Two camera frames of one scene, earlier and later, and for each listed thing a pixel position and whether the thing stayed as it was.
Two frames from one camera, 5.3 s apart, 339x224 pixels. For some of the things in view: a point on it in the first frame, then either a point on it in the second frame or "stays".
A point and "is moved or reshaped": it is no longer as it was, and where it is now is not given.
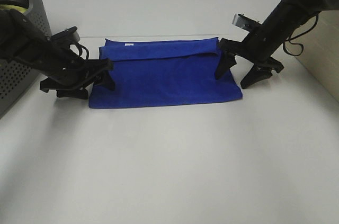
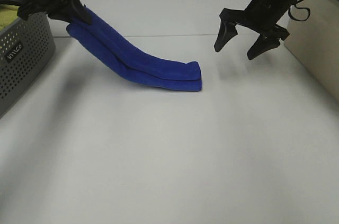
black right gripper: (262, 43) → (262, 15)
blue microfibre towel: (152, 72) is moved or reshaped
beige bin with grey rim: (315, 46) stays
